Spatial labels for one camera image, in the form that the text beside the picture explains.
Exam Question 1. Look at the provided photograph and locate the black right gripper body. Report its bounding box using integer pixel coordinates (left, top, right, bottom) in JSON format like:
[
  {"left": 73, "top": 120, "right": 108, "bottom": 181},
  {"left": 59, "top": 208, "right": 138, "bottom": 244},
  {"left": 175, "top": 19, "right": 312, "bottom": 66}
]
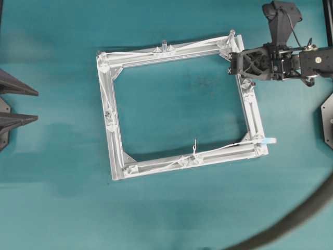
[{"left": 228, "top": 43, "right": 299, "bottom": 81}]

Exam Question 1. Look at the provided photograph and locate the white cable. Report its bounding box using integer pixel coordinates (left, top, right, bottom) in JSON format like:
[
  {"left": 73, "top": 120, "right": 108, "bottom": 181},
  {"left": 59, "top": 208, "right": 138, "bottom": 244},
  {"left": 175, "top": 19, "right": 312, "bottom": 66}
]
[{"left": 97, "top": 36, "right": 278, "bottom": 174}]

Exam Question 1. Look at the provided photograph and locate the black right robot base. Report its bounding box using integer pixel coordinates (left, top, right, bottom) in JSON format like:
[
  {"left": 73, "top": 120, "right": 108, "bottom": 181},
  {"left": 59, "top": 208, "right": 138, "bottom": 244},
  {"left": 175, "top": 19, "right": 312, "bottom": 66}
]
[{"left": 321, "top": 94, "right": 333, "bottom": 149}]

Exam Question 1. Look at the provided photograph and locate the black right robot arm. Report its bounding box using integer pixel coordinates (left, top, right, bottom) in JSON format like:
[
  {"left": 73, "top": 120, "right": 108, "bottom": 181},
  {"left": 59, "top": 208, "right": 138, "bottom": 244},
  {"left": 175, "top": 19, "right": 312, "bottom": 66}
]
[{"left": 228, "top": 44, "right": 332, "bottom": 86}]

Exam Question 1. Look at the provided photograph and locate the silver top right pin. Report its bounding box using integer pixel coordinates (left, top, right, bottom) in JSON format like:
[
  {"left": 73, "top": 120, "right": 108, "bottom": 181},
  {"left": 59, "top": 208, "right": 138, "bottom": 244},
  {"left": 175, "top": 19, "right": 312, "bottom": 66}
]
[{"left": 226, "top": 29, "right": 236, "bottom": 45}]

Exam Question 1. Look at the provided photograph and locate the silver top middle pin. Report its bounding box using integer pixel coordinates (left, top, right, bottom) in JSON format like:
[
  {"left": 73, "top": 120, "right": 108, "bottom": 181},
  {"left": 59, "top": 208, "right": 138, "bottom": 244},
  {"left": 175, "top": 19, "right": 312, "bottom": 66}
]
[{"left": 161, "top": 40, "right": 168, "bottom": 53}]

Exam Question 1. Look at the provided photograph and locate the silver middle bottom pin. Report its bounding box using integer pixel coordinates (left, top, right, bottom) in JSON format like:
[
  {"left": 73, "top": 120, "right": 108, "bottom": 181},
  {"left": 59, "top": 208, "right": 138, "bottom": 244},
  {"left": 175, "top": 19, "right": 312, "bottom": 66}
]
[{"left": 189, "top": 154, "right": 198, "bottom": 161}]

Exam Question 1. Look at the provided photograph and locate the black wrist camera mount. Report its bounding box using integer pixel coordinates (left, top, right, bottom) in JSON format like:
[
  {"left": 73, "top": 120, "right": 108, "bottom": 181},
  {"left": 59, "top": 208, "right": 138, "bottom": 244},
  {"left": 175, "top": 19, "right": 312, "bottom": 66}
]
[{"left": 262, "top": 1, "right": 303, "bottom": 46}]

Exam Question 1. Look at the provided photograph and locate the thin black camera cable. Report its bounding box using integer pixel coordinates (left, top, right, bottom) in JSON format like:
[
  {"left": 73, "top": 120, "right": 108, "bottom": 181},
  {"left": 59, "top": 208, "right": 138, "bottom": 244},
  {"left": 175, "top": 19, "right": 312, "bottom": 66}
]
[{"left": 285, "top": 10, "right": 317, "bottom": 86}]

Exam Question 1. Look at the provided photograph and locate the black braided hose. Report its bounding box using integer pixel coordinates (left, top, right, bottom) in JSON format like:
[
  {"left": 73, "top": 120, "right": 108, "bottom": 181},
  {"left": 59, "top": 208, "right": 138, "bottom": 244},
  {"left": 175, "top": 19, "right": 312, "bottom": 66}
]
[{"left": 221, "top": 171, "right": 333, "bottom": 250}]

